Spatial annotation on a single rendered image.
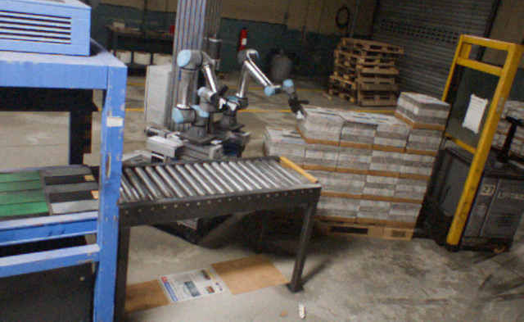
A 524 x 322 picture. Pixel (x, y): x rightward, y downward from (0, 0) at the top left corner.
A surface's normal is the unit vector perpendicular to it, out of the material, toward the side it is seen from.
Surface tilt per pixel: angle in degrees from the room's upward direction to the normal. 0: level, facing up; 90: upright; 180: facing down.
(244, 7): 90
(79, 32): 90
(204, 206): 90
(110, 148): 90
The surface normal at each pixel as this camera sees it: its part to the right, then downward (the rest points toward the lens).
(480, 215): 0.15, 0.34
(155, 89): -0.43, 0.23
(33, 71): 0.50, 0.35
